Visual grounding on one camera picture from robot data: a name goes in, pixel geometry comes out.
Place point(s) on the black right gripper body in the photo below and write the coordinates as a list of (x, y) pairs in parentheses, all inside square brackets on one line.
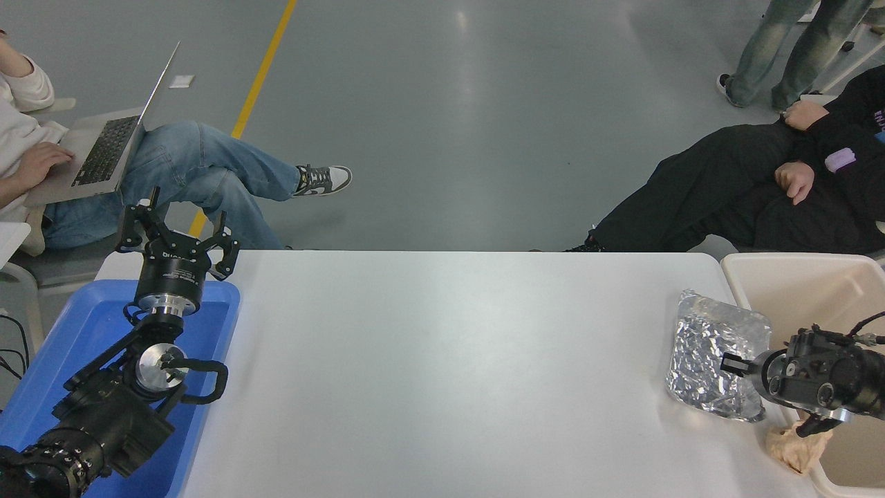
[(773, 377)]

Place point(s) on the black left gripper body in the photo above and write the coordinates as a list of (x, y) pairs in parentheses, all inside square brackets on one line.
[(173, 273)]

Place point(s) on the foil plate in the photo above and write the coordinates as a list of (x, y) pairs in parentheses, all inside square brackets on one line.
[(705, 360)]

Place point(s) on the person's right forearm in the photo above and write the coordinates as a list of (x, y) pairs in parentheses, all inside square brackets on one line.
[(8, 188)]

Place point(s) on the person's left forearm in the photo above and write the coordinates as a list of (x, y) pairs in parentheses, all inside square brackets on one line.
[(10, 62)]

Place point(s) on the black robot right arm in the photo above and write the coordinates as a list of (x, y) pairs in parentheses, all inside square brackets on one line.
[(836, 373)]

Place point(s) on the person's right hand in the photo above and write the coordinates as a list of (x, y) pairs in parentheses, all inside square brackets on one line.
[(40, 160)]

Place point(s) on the person's hand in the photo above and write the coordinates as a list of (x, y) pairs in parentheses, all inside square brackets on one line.
[(796, 180), (805, 115)]

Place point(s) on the grey chair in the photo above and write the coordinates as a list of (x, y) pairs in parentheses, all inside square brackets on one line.
[(69, 266)]

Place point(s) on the crumpled tan paper ball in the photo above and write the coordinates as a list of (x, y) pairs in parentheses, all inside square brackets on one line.
[(795, 453)]

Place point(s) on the silver laptop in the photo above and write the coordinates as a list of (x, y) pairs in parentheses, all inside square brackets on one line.
[(104, 152)]

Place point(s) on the large pale bin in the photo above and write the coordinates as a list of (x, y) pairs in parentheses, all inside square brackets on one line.
[(795, 290)]

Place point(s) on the blue plastic tray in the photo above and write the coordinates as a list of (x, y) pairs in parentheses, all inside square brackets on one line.
[(76, 332)]

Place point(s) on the white paper scrap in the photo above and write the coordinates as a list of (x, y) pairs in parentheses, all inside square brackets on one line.
[(182, 81)]

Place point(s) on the white swivel chair base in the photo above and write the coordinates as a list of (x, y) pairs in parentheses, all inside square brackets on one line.
[(857, 72)]

